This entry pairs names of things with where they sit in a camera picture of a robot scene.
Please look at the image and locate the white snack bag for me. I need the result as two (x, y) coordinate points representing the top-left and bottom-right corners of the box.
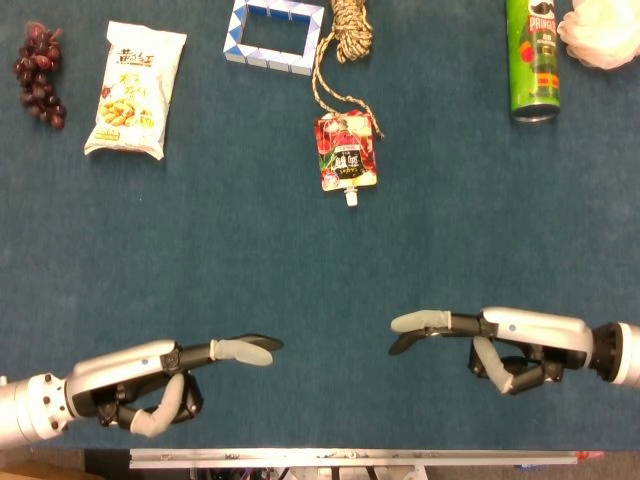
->
(83, 20), (188, 161)

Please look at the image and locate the dark red grape bunch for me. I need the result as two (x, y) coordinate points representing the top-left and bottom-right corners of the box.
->
(12, 20), (67, 130)

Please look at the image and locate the blue white snake puzzle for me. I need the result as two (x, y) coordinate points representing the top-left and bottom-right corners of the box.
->
(223, 0), (326, 77)

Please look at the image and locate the beige braided rope bundle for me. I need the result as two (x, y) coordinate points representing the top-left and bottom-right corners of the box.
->
(311, 0), (386, 140)

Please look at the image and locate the blue felt table mat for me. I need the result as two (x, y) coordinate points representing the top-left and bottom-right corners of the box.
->
(0, 0), (640, 451)

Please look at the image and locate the green Pringles can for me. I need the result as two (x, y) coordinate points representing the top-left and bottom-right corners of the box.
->
(504, 0), (562, 124)

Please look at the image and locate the pale pink bath loofah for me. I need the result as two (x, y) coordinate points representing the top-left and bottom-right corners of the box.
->
(556, 0), (640, 71)

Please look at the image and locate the red spouted drink pouch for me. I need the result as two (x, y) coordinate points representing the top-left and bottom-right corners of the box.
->
(313, 110), (380, 208)

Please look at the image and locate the aluminium table edge rail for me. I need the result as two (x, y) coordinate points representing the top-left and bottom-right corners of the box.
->
(128, 447), (606, 471)

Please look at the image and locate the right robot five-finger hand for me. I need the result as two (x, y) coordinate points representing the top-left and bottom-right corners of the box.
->
(388, 306), (596, 396)

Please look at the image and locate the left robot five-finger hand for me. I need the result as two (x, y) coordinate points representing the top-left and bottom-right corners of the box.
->
(63, 333), (285, 439)

